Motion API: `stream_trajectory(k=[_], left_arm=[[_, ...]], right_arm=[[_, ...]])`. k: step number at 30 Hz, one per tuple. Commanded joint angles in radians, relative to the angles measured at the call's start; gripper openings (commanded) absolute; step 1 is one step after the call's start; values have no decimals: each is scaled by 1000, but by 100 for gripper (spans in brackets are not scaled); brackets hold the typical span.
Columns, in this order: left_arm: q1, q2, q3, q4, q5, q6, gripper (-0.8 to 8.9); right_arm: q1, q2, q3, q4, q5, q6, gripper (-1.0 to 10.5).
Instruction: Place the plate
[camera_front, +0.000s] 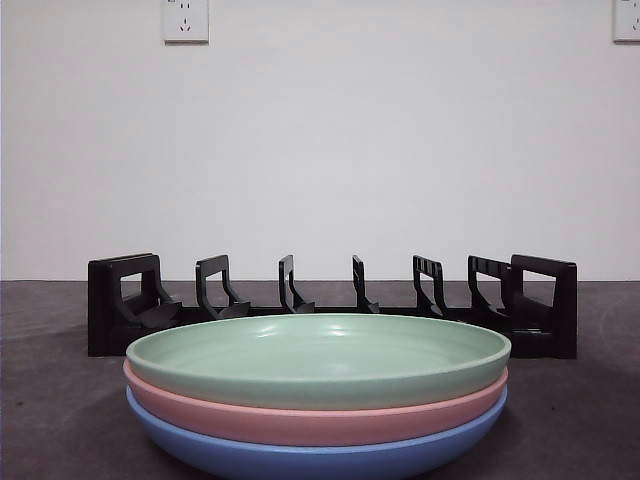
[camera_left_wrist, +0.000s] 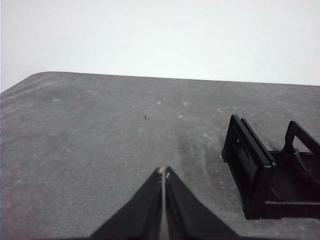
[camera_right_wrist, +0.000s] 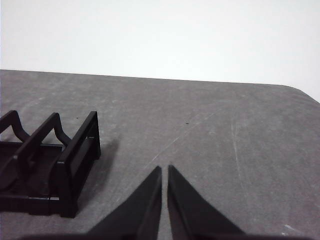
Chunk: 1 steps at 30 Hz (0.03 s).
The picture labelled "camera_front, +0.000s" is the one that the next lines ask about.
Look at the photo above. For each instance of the green round plate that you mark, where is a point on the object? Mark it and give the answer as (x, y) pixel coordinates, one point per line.
(310, 360)

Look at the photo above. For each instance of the pink round plate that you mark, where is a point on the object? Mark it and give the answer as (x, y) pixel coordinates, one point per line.
(300, 425)

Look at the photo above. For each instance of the blue round plate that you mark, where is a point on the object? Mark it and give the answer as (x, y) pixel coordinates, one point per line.
(300, 462)

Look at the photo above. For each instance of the black plastic plate rack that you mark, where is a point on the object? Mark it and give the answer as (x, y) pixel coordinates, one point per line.
(565, 310)

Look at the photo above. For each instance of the white wall socket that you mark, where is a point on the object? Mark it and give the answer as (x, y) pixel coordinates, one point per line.
(186, 20)
(627, 20)

